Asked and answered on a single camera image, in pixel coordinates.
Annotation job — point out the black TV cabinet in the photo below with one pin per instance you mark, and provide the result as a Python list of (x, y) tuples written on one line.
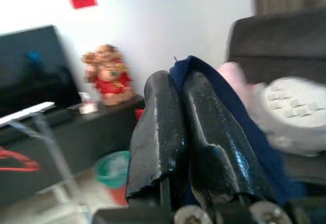
[(89, 137)]

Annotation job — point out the black garment red trim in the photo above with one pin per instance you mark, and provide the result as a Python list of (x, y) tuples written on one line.
[(250, 124)]

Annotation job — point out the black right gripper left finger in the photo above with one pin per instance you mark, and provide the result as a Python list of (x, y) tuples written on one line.
[(158, 132)]

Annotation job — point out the red robed figurine statue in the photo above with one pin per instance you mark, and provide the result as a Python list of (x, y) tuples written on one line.
[(109, 76)]

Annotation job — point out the pink cloth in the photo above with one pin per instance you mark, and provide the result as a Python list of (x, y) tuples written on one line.
[(234, 79)]

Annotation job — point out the red plastic hanger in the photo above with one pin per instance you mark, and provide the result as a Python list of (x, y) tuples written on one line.
[(30, 164)]

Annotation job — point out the silver metal clothes rack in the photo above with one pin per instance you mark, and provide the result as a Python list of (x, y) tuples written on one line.
[(25, 113)]

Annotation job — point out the orange bin green liner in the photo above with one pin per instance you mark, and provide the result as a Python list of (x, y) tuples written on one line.
[(112, 168)]

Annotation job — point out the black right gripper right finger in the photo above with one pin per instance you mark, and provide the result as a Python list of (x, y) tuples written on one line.
[(216, 145)]

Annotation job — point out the black flat television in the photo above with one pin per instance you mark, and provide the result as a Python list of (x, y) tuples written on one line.
[(33, 68)]

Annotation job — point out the white tissue box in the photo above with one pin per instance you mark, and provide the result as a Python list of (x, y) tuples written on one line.
[(87, 105)]

